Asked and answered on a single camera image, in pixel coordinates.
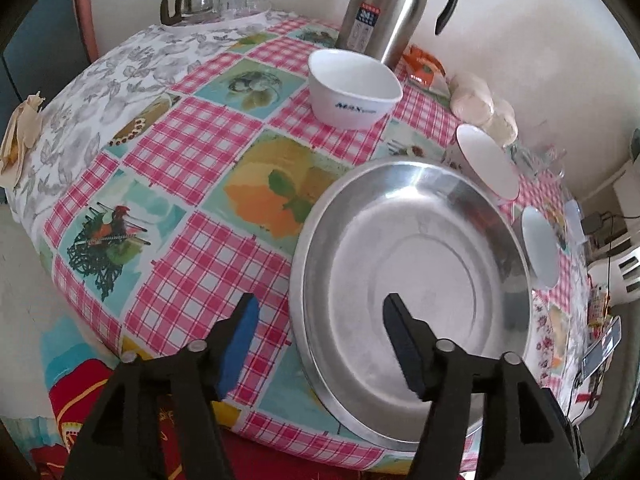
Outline large stainless steel plate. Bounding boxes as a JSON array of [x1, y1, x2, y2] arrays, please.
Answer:
[[288, 157, 535, 452]]

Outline small white bowl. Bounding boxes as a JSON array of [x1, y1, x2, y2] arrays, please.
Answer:
[[516, 206, 560, 289]]

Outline white bowl red rim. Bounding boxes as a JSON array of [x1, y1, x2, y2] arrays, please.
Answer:
[[445, 124, 520, 203]]

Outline white bowl blue lettering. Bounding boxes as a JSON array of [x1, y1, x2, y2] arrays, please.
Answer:
[[308, 49, 404, 130]]

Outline pink checkered picture tablecloth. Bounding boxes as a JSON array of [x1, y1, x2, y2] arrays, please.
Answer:
[[38, 14, 601, 476]]

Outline clear glass mug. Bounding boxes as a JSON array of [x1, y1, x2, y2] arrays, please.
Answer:
[[509, 141, 567, 181]]

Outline bag of white buns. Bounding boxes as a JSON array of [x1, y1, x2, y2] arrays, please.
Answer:
[[448, 73, 518, 148]]

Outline crumpled beige paper napkin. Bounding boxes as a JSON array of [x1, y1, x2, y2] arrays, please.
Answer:
[[1, 92, 46, 190]]

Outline grey floral white cloth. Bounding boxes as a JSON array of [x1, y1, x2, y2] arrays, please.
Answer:
[[6, 25, 241, 232]]

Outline orange snack packet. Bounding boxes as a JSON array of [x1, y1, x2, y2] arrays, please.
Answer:
[[402, 44, 450, 98]]

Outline stainless steel thermos jug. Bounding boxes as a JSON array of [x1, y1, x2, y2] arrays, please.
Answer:
[[335, 0, 459, 70]]

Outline glass coffee pot black handle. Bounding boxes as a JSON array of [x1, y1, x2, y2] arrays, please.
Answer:
[[160, 0, 218, 26]]

